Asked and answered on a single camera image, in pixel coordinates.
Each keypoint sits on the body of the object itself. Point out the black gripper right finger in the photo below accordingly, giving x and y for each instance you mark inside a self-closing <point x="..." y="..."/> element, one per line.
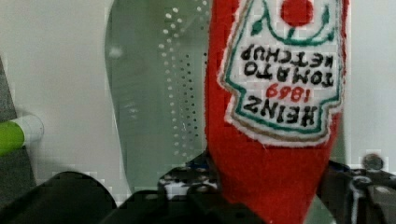
<point x="358" y="196"/>

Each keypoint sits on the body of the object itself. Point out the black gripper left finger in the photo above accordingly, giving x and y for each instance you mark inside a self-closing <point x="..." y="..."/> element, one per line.
<point x="188" y="194"/>

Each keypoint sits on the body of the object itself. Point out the red plush ketchup bottle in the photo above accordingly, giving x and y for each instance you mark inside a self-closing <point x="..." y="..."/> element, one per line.
<point x="274" y="91"/>

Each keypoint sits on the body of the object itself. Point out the green white marker tube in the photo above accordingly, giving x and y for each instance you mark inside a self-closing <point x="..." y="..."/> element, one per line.
<point x="20" y="132"/>

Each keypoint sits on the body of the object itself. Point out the black cylinder table post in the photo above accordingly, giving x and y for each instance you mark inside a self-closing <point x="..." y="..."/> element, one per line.
<point x="66" y="198"/>

